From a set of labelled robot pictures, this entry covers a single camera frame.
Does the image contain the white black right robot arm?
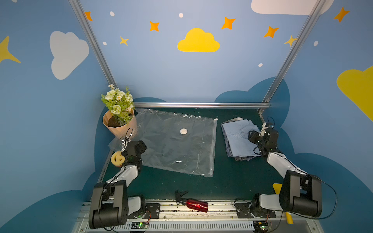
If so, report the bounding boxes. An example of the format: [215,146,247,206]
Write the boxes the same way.
[248,127,322,218]

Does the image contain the aluminium frame post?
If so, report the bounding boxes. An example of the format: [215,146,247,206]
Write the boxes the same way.
[262,0,326,104]
[69,0,117,86]

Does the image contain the left aluminium frame post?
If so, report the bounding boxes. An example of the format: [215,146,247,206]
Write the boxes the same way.
[69,0,117,86]

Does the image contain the green circuit board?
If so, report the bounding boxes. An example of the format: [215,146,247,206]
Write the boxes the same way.
[253,221,271,233]
[130,222,149,230]

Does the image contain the left green circuit board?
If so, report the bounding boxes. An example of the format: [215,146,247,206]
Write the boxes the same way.
[130,222,149,230]

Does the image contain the beige faceted flower pot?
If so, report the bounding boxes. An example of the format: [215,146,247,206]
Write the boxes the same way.
[103,111,138,139]

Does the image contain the yellow smiley sponge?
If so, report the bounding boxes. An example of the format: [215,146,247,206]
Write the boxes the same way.
[111,151,126,168]

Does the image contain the light blue shirt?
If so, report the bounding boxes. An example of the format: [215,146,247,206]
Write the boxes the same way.
[221,118,261,159]

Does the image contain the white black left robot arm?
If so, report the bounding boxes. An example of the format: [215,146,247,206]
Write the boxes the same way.
[88,140,147,229]

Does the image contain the right green circuit board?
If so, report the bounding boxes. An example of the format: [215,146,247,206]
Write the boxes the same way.
[253,221,271,233]

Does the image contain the red spray bottle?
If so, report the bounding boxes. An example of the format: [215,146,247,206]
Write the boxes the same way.
[175,190,209,213]

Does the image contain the clear plastic vacuum bag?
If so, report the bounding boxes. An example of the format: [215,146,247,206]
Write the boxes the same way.
[108,108,219,178]

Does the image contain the white green artificial flowers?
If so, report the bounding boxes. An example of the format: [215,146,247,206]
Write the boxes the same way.
[102,84,135,128]

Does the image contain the aluminium front rail platform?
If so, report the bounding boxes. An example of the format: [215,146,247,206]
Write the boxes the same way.
[71,199,324,233]

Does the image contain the right aluminium frame post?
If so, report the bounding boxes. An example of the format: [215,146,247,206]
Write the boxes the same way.
[262,0,326,104]

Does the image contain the yellow plastic shovel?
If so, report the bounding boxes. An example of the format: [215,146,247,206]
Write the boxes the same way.
[273,183,294,225]

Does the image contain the aluminium back rail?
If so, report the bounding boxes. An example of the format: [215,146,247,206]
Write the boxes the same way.
[135,102,270,109]

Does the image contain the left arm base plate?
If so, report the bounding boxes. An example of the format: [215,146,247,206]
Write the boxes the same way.
[128,203,160,219]

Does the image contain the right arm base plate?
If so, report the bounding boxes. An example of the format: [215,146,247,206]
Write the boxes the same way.
[233,203,276,218]

